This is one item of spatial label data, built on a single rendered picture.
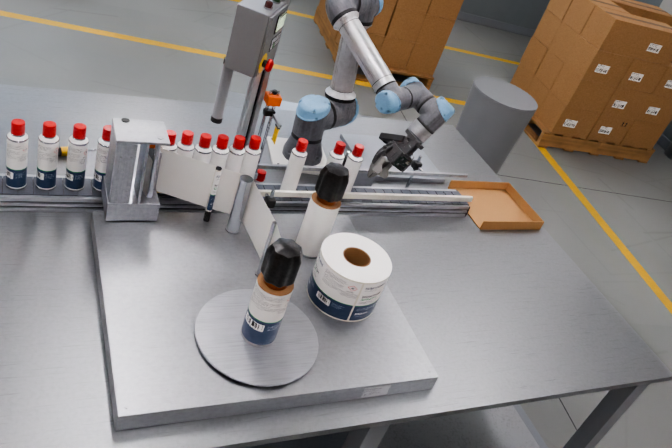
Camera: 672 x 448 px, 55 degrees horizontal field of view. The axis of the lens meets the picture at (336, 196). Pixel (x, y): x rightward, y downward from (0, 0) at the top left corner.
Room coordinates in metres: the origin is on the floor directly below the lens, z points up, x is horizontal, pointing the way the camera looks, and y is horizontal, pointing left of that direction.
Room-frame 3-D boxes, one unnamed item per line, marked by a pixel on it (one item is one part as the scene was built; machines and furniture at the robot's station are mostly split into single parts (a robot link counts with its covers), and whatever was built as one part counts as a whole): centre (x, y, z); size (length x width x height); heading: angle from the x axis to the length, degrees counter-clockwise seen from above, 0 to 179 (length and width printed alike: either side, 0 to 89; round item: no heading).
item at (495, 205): (2.28, -0.61, 0.85); 0.30 x 0.26 x 0.04; 122
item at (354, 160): (1.90, -0.02, 0.98); 0.05 x 0.05 x 0.20
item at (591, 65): (5.68, -1.79, 0.57); 1.20 x 0.83 x 1.14; 115
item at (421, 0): (5.71, 0.18, 0.45); 1.20 x 0.83 x 0.89; 25
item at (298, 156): (1.80, 0.16, 0.98); 0.05 x 0.05 x 0.20
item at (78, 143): (1.45, 0.71, 0.98); 0.05 x 0.05 x 0.20
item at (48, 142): (1.41, 0.78, 0.98); 0.05 x 0.05 x 0.20
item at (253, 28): (1.76, 0.37, 1.38); 0.17 x 0.10 x 0.19; 177
